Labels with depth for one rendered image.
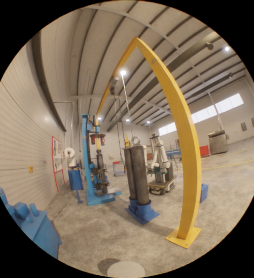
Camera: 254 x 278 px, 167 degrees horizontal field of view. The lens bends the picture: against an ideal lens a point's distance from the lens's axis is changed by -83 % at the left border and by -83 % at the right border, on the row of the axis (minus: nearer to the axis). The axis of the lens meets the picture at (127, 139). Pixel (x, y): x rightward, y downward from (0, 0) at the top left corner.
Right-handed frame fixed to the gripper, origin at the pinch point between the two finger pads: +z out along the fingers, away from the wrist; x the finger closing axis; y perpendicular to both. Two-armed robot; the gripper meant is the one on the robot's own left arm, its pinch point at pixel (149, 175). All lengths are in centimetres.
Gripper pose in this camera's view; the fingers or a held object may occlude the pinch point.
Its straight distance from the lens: 215.2
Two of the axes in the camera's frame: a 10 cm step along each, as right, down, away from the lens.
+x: 4.8, -1.1, -8.7
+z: -2.8, 9.2, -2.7
